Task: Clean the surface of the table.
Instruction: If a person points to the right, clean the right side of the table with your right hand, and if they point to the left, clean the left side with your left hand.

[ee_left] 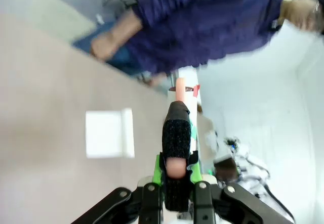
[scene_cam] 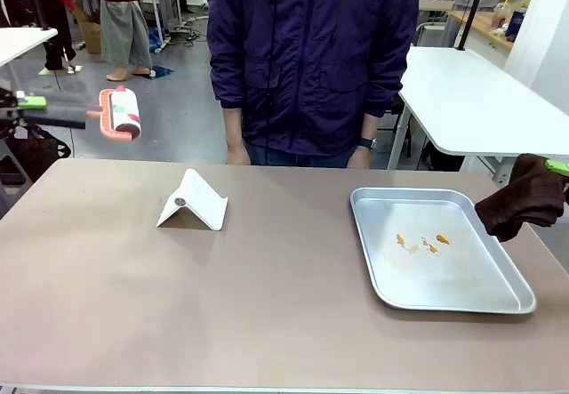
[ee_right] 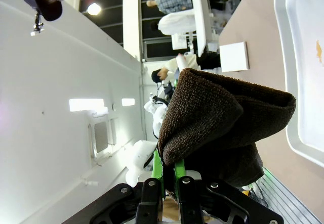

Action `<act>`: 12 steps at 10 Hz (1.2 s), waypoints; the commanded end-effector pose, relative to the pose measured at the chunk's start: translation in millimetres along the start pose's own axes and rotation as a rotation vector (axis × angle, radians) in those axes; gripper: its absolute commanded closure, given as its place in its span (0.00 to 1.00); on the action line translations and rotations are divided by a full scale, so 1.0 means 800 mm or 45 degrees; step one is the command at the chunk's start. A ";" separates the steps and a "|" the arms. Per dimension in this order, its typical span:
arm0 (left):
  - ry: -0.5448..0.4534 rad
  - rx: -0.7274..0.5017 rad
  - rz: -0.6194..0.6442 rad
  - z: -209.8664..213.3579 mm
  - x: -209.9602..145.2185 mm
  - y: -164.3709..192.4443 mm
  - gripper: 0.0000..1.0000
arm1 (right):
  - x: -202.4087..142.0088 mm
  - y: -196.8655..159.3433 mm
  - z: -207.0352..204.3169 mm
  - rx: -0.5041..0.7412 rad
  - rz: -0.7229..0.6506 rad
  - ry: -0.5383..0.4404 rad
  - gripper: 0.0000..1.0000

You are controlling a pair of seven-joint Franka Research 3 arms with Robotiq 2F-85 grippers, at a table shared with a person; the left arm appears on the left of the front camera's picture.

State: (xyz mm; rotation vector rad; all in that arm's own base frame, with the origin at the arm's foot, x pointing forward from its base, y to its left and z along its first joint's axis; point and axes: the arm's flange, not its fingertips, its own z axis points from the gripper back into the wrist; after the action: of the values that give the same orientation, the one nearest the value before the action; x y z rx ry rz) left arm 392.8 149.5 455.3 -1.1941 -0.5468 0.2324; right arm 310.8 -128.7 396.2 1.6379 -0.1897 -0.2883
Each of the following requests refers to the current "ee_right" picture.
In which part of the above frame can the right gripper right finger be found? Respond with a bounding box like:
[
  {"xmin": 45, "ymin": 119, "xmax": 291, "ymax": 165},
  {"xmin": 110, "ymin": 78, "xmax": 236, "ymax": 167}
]
[{"xmin": 174, "ymin": 159, "xmax": 285, "ymax": 224}]

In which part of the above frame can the large white table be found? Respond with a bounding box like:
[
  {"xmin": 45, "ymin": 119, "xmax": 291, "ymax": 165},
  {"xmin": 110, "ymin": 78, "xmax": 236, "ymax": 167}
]
[{"xmin": 188, "ymin": 0, "xmax": 214, "ymax": 58}]

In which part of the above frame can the person in navy jacket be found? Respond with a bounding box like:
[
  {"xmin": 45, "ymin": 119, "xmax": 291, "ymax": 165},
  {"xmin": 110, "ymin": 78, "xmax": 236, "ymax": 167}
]
[{"xmin": 21, "ymin": 0, "xmax": 75, "ymax": 22}]

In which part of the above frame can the person in white coat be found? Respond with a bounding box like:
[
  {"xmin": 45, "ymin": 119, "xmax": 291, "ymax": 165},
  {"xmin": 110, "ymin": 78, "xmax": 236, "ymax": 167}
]
[{"xmin": 157, "ymin": 8, "xmax": 197, "ymax": 36}]

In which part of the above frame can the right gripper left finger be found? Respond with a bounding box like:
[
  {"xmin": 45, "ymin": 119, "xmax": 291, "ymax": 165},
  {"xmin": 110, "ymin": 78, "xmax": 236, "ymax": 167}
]
[{"xmin": 62, "ymin": 149, "xmax": 166, "ymax": 224}]

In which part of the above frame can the dark brown cloth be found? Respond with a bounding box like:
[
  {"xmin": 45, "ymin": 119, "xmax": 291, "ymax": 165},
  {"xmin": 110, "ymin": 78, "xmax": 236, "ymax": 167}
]
[{"xmin": 156, "ymin": 67, "xmax": 297, "ymax": 202}]

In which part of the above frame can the grey ribbed rack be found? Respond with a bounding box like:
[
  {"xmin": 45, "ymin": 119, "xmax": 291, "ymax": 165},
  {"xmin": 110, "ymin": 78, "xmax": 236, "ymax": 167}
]
[{"xmin": 249, "ymin": 167, "xmax": 322, "ymax": 224}]

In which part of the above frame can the black-haired person in cream top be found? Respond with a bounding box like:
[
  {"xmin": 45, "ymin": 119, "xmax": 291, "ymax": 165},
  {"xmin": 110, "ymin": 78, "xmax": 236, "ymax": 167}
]
[{"xmin": 151, "ymin": 53, "xmax": 198, "ymax": 83}]

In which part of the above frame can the silver metal tray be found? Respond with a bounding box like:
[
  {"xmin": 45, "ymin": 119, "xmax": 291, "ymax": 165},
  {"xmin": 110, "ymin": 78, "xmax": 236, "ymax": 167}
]
[{"xmin": 273, "ymin": 0, "xmax": 324, "ymax": 169}]

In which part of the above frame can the ceiling air conditioner unit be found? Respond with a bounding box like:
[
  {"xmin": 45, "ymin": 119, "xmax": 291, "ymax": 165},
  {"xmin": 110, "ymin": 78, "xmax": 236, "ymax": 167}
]
[{"xmin": 87, "ymin": 112, "xmax": 119, "ymax": 160}]

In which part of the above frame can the small black metal mount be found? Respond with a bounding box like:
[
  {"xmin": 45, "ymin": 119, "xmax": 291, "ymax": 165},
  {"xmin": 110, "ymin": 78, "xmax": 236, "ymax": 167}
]
[{"xmin": 30, "ymin": 13, "xmax": 45, "ymax": 37}]

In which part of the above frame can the round ceiling lamp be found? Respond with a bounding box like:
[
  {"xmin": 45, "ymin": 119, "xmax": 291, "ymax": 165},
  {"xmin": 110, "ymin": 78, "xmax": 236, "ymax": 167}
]
[{"xmin": 86, "ymin": 2, "xmax": 102, "ymax": 16}]

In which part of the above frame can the orange food scrap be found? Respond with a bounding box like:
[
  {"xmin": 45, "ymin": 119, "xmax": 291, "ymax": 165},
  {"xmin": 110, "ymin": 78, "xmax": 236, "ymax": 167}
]
[{"xmin": 315, "ymin": 39, "xmax": 324, "ymax": 63}]

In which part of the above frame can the white lint roller stand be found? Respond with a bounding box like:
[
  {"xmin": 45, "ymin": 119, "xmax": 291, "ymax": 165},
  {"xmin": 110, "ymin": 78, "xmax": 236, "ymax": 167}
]
[{"xmin": 219, "ymin": 41, "xmax": 251, "ymax": 73}]

